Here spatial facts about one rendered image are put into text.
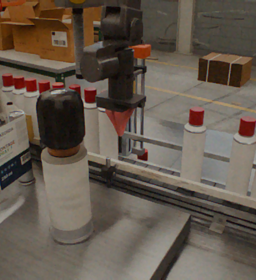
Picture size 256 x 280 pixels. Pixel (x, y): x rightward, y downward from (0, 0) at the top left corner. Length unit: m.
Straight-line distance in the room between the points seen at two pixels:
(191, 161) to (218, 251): 0.21
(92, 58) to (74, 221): 0.31
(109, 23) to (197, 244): 0.50
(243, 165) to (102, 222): 0.33
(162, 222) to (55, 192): 0.25
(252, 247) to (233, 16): 5.81
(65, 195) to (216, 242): 0.35
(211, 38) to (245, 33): 0.65
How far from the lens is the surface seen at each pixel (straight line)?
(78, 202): 0.63
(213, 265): 0.73
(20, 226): 0.75
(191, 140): 0.77
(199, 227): 0.81
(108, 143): 0.90
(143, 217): 0.75
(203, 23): 6.66
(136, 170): 0.85
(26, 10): 3.23
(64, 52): 2.57
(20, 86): 1.05
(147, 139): 0.89
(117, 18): 0.71
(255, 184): 0.79
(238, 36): 6.41
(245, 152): 0.75
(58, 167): 0.59
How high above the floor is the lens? 1.35
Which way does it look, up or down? 26 degrees down
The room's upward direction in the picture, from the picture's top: straight up
